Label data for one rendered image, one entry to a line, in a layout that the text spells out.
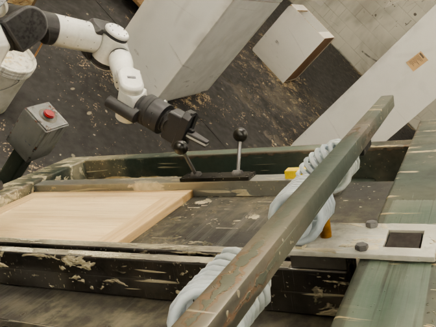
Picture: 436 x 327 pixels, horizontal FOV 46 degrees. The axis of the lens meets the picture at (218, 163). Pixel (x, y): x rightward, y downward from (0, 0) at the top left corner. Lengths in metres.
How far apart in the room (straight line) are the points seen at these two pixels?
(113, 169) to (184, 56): 2.19
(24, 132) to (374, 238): 1.45
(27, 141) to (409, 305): 1.56
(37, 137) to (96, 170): 0.23
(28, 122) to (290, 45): 4.78
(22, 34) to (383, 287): 1.14
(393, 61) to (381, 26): 4.52
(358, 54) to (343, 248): 8.80
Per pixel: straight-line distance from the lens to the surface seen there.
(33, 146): 1.92
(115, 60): 1.58
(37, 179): 1.73
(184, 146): 1.29
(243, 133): 1.32
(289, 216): 0.39
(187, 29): 3.86
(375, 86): 4.90
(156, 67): 4.03
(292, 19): 6.34
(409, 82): 4.85
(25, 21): 1.49
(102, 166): 1.82
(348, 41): 9.48
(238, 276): 0.31
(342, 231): 0.74
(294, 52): 6.34
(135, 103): 1.42
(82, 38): 1.59
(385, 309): 0.58
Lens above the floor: 2.10
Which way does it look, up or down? 30 degrees down
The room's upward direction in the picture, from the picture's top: 43 degrees clockwise
